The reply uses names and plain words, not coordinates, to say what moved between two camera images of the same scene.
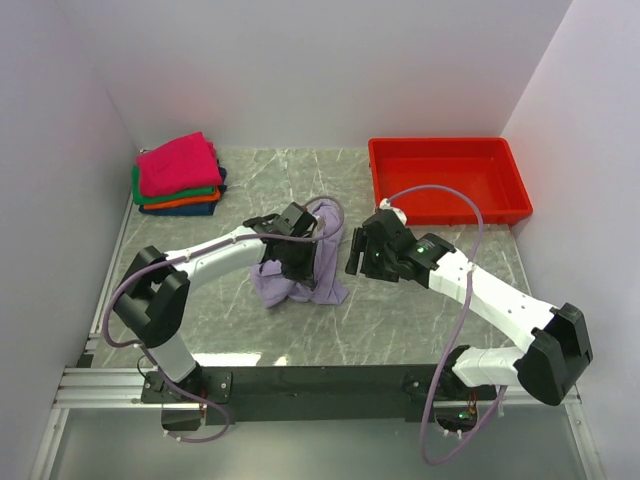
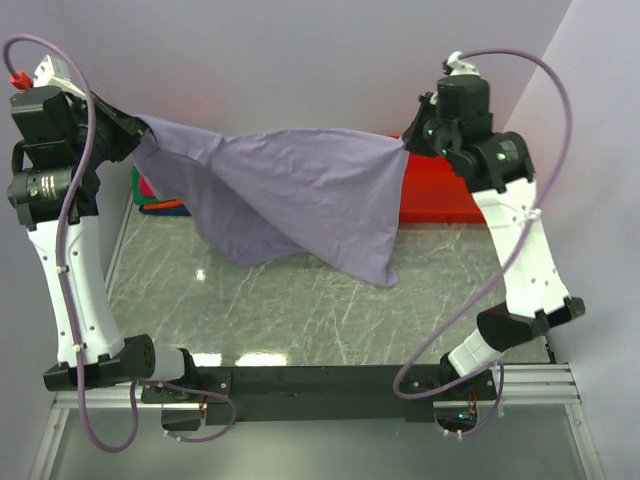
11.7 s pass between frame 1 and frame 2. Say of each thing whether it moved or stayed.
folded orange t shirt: stayed
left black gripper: moved
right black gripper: moved
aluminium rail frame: stayed
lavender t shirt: moved
